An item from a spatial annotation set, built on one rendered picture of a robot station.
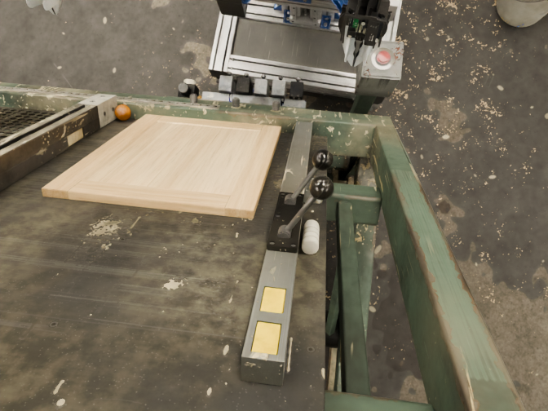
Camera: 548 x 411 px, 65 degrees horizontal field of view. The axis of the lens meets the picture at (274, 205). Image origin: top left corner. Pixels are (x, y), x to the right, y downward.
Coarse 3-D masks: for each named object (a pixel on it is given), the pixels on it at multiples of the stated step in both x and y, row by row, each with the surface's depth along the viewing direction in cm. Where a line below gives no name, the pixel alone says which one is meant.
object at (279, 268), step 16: (304, 128) 126; (304, 144) 114; (288, 160) 103; (304, 160) 104; (288, 176) 94; (304, 176) 95; (304, 192) 89; (272, 256) 67; (288, 256) 67; (272, 272) 63; (288, 272) 63; (288, 288) 60; (256, 304) 57; (288, 304) 57; (256, 320) 54; (272, 320) 54; (288, 320) 54; (256, 352) 49; (256, 368) 49; (272, 368) 49; (272, 384) 50
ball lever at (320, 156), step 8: (320, 152) 76; (328, 152) 76; (312, 160) 77; (320, 160) 75; (328, 160) 75; (312, 168) 78; (320, 168) 76; (328, 168) 77; (312, 176) 78; (304, 184) 79; (296, 192) 80; (288, 200) 80
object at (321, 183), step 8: (320, 176) 66; (312, 184) 65; (320, 184) 65; (328, 184) 65; (312, 192) 66; (320, 192) 65; (328, 192) 65; (312, 200) 67; (304, 208) 68; (296, 216) 69; (288, 224) 70; (280, 232) 70; (288, 232) 70
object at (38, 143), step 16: (96, 96) 132; (112, 96) 133; (64, 112) 116; (80, 112) 117; (96, 112) 124; (112, 112) 133; (32, 128) 103; (48, 128) 104; (64, 128) 109; (80, 128) 116; (96, 128) 125; (0, 144) 93; (16, 144) 93; (32, 144) 97; (48, 144) 103; (64, 144) 110; (0, 160) 88; (16, 160) 92; (32, 160) 97; (48, 160) 104; (0, 176) 88; (16, 176) 93
